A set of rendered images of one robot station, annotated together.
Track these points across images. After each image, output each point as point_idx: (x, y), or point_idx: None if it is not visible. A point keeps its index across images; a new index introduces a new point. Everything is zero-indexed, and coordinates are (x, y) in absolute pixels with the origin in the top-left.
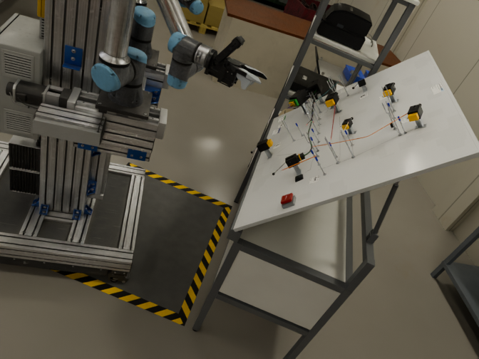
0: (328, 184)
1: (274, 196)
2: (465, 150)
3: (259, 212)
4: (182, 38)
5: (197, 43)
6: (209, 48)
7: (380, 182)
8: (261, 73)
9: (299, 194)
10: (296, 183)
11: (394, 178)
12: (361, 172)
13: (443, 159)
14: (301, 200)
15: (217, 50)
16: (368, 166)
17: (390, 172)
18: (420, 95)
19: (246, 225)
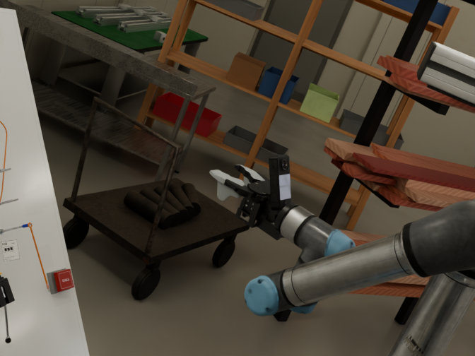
0: (27, 217)
1: (35, 327)
2: (8, 26)
3: (67, 340)
4: (341, 232)
5: (319, 218)
6: (301, 206)
7: (42, 135)
8: (220, 171)
9: (39, 269)
10: (10, 287)
11: (37, 116)
12: (13, 163)
13: (18, 54)
14: (53, 260)
15: (288, 204)
16: (2, 152)
17: (24, 119)
18: None
19: (88, 353)
